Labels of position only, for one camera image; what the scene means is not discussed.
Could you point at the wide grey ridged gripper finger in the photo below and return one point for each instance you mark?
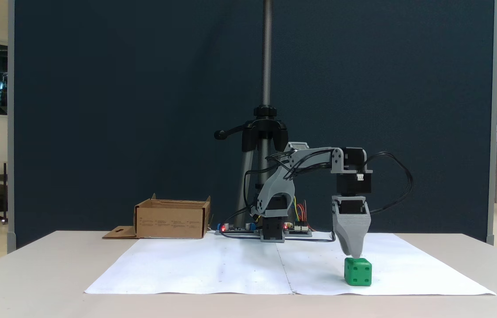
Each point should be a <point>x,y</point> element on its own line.
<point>352,232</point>

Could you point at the green dice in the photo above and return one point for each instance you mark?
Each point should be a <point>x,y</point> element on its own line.
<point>357,272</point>

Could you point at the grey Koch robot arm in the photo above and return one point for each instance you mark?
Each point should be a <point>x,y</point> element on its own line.
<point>314,157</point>

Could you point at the white paper sheet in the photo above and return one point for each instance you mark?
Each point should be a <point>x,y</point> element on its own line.
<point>195,269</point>
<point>407,269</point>

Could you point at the blue circuit board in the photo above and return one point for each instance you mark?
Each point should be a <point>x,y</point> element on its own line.
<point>237,229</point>

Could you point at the brown cardboard box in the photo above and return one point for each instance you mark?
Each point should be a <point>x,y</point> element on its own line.
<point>169,223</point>

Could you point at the dark blue partition panel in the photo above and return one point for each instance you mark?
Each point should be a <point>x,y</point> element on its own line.
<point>98,110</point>

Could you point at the black camera tripod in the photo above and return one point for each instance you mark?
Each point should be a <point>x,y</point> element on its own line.
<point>267,53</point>

